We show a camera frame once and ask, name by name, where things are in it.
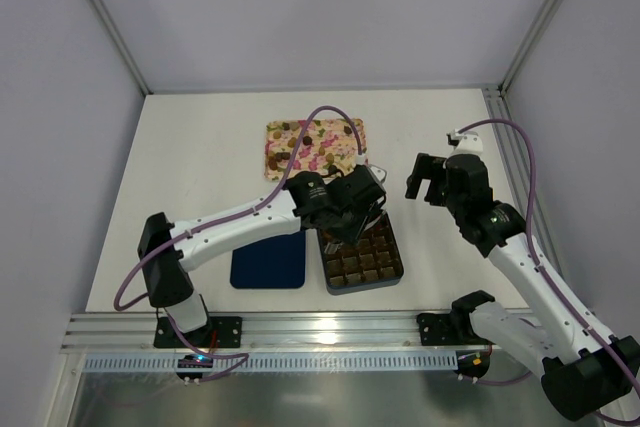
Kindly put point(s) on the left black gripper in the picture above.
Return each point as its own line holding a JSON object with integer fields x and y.
{"x": 360, "y": 217}

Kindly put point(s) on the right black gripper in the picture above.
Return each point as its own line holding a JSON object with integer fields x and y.
{"x": 435, "y": 180}

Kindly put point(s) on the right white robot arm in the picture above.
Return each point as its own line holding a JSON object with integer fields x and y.
{"x": 581, "y": 364}

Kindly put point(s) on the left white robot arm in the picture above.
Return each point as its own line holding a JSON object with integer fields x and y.
{"x": 168, "y": 251}

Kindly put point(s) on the dark chocolate box with dividers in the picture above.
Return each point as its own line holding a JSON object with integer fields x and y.
{"x": 374, "y": 262}

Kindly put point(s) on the dark blue box lid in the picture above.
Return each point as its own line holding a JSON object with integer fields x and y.
{"x": 275, "y": 263}

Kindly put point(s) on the floral rectangular tray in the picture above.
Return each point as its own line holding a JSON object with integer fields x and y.
{"x": 329, "y": 140}

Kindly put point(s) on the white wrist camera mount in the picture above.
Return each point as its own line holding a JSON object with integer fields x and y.
{"x": 465, "y": 143}

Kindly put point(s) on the aluminium mounting rail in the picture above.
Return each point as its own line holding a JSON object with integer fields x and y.
{"x": 255, "y": 331}

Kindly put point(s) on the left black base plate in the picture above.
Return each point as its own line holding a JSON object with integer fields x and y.
{"x": 220, "y": 332}

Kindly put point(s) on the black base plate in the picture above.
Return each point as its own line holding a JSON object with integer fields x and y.
{"x": 220, "y": 332}
{"x": 448, "y": 329}

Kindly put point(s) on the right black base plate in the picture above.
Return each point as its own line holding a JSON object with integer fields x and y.
{"x": 448, "y": 329}

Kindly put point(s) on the white slotted cable duct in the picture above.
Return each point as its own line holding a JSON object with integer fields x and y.
{"x": 274, "y": 362}

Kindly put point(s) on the right aluminium frame post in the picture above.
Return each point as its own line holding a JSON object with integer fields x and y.
{"x": 533, "y": 36}

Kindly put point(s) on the aluminium frame post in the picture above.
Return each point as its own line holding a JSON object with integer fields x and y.
{"x": 116, "y": 39}
{"x": 533, "y": 36}

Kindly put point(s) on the left aluminium frame post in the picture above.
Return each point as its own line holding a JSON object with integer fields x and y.
{"x": 116, "y": 39}

